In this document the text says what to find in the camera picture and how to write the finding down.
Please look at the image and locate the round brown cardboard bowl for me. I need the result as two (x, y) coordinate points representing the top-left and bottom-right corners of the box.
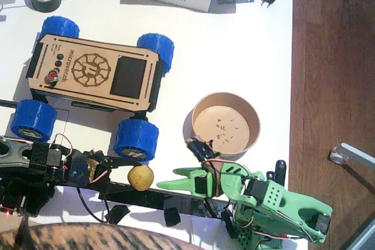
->
(192, 91), (261, 159)

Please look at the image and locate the flat black tape piece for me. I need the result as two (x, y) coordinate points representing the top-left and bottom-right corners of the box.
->
(105, 204), (131, 225)

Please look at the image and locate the long black bar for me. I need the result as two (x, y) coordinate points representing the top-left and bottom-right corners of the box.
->
(54, 181), (232, 218)

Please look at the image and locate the black table clamp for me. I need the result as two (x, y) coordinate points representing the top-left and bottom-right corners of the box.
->
(204, 197), (238, 239)

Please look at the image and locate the brown striped fur blanket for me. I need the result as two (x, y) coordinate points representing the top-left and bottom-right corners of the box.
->
(0, 211), (194, 250)

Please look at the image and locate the wooden rover with blue wheels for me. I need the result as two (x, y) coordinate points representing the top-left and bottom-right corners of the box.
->
(10, 15), (176, 162)

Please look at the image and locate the grey metal leg with caster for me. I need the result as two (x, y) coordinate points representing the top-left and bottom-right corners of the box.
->
(329, 142), (375, 174)

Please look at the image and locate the grey metal bar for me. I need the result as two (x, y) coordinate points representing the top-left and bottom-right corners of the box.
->
(341, 217), (375, 250)

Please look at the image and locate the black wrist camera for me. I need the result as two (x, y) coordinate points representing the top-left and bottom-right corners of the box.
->
(186, 136), (220, 165)

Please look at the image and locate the black camera cable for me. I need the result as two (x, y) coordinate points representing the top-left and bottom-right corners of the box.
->
(77, 187), (111, 224)

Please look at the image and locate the black clamp handle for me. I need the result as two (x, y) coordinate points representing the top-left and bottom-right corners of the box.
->
(275, 159), (287, 188)

